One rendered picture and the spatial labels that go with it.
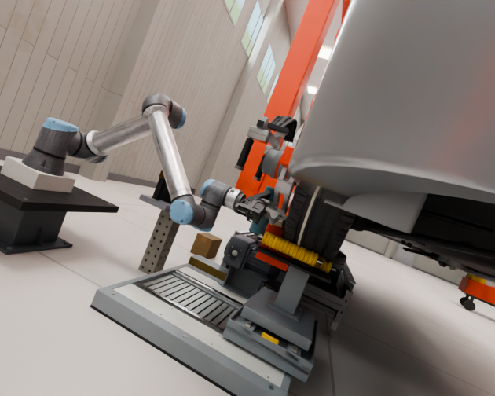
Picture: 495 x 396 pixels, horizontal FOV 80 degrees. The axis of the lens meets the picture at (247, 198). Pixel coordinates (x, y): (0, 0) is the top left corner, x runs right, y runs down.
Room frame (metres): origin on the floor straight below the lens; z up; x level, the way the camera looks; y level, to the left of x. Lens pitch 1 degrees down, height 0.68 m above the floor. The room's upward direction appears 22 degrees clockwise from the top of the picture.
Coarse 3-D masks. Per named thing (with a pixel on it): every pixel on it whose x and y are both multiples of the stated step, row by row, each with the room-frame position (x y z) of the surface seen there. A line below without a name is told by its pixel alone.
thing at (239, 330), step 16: (240, 320) 1.25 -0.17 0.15; (224, 336) 1.17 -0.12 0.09; (240, 336) 1.15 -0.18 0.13; (256, 336) 1.14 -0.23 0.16; (272, 336) 1.22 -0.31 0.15; (256, 352) 1.13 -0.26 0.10; (272, 352) 1.12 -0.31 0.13; (288, 352) 1.10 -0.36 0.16; (304, 352) 1.19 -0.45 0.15; (288, 368) 1.10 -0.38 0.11; (304, 368) 1.08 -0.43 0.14
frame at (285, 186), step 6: (300, 132) 1.16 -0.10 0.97; (294, 138) 1.16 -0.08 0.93; (294, 144) 1.16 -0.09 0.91; (282, 174) 1.16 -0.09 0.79; (282, 180) 1.15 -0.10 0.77; (288, 180) 1.17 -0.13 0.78; (276, 186) 1.16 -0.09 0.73; (282, 186) 1.15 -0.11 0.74; (288, 186) 1.15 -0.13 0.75; (276, 192) 1.18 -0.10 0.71; (282, 192) 1.17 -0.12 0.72; (288, 192) 1.15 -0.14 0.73; (294, 192) 1.64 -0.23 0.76; (276, 198) 1.20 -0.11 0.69; (288, 198) 1.19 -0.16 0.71; (276, 204) 1.22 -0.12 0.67; (282, 204) 1.21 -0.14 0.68; (288, 204) 1.57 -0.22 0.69; (282, 210) 1.23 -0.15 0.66; (276, 222) 1.29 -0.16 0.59; (282, 222) 1.28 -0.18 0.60
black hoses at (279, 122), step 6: (276, 120) 1.27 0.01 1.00; (282, 120) 1.26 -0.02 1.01; (288, 120) 1.27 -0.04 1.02; (294, 120) 1.26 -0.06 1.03; (270, 126) 1.25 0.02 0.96; (276, 126) 1.24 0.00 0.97; (282, 126) 1.23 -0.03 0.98; (288, 126) 1.33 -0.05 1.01; (294, 126) 1.31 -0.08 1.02; (282, 132) 1.25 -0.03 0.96; (288, 132) 1.35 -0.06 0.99; (294, 132) 1.33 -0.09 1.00; (288, 138) 1.35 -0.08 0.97
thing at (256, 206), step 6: (240, 198) 1.20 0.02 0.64; (258, 198) 1.21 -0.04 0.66; (240, 204) 1.20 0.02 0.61; (246, 204) 1.21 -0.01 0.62; (252, 204) 1.18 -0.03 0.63; (258, 204) 1.19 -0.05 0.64; (264, 204) 1.20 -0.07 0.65; (234, 210) 1.21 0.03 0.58; (240, 210) 1.20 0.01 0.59; (246, 210) 1.20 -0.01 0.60; (252, 210) 1.16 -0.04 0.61; (258, 210) 1.16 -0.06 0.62; (264, 210) 1.21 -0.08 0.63; (246, 216) 1.20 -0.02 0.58; (252, 216) 1.18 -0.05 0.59; (258, 216) 1.16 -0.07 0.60; (252, 222) 1.20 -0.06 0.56; (258, 222) 1.20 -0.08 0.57
